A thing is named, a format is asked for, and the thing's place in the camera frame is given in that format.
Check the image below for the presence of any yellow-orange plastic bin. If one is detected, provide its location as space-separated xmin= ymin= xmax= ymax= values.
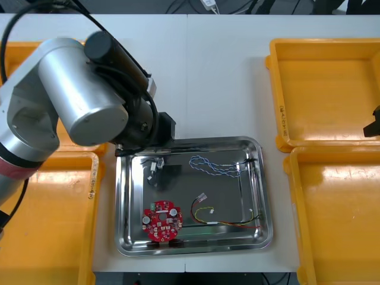
xmin=0 ymin=40 xmax=108 ymax=154
xmin=0 ymin=151 xmax=106 ymax=285
xmin=264 ymin=38 xmax=380 ymax=153
xmin=283 ymin=145 xmax=380 ymax=285

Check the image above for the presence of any blue-white twisted wire harness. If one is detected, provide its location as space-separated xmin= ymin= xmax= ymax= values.
xmin=188 ymin=154 xmax=257 ymax=179

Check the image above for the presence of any white power adapter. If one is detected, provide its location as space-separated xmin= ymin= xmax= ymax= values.
xmin=199 ymin=0 xmax=221 ymax=15

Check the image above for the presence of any steel tray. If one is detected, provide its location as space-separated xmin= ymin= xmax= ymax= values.
xmin=115 ymin=135 xmax=274 ymax=258

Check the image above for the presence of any red black green-yellow wire harness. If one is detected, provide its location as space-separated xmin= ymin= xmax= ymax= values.
xmin=189 ymin=192 xmax=264 ymax=230

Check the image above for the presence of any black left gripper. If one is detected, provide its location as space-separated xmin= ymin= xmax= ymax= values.
xmin=153 ymin=112 xmax=178 ymax=148

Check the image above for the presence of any round red circuit board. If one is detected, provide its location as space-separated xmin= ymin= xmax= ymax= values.
xmin=141 ymin=199 xmax=184 ymax=242

